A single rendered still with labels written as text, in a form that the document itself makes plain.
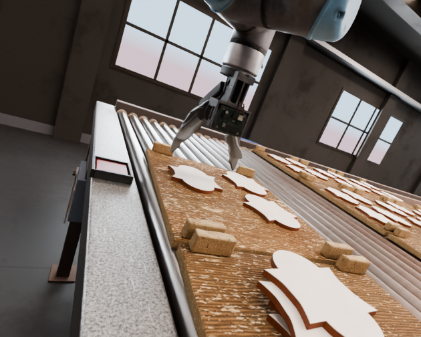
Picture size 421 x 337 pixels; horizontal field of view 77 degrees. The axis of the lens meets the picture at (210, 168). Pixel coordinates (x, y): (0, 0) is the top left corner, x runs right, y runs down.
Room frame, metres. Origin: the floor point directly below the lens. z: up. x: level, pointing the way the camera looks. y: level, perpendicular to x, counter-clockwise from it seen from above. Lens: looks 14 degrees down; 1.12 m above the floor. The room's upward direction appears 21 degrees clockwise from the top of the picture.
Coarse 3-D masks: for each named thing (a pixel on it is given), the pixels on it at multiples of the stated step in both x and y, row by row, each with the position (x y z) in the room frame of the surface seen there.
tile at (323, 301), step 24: (288, 264) 0.29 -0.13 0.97; (312, 264) 0.32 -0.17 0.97; (288, 288) 0.24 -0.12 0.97; (312, 288) 0.26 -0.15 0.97; (336, 288) 0.28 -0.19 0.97; (312, 312) 0.22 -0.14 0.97; (336, 312) 0.23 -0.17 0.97; (360, 312) 0.25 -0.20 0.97; (336, 336) 0.21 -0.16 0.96; (360, 336) 0.21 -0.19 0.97
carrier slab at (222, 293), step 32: (192, 256) 0.29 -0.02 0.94; (224, 256) 0.31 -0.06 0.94; (256, 256) 0.35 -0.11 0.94; (192, 288) 0.23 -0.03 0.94; (224, 288) 0.25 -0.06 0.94; (256, 288) 0.27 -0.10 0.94; (352, 288) 0.36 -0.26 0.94; (224, 320) 0.21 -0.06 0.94; (256, 320) 0.22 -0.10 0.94; (384, 320) 0.31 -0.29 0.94; (416, 320) 0.34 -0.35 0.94
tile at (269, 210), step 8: (248, 200) 0.55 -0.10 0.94; (256, 200) 0.57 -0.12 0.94; (264, 200) 0.60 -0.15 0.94; (248, 208) 0.53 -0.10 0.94; (256, 208) 0.52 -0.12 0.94; (264, 208) 0.54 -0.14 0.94; (272, 208) 0.56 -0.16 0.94; (280, 208) 0.58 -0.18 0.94; (264, 216) 0.50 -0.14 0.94; (272, 216) 0.51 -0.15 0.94; (280, 216) 0.53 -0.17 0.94; (288, 216) 0.55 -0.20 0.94; (296, 216) 0.57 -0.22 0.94; (280, 224) 0.49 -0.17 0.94; (288, 224) 0.50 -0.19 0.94; (296, 224) 0.52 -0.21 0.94
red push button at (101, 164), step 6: (96, 162) 0.48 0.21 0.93; (102, 162) 0.49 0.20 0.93; (108, 162) 0.50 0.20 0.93; (114, 162) 0.51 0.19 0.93; (102, 168) 0.46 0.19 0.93; (108, 168) 0.47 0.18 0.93; (114, 168) 0.48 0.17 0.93; (120, 168) 0.49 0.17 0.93; (126, 168) 0.50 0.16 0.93; (126, 174) 0.48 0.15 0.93
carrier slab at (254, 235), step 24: (216, 168) 0.75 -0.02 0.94; (168, 192) 0.45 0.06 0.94; (192, 192) 0.50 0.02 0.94; (216, 192) 0.55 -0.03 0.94; (240, 192) 0.61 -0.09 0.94; (168, 216) 0.36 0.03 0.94; (192, 216) 0.39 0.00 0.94; (216, 216) 0.43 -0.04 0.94; (240, 216) 0.47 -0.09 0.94; (240, 240) 0.37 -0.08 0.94; (264, 240) 0.41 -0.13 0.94; (288, 240) 0.44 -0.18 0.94; (312, 240) 0.49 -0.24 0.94
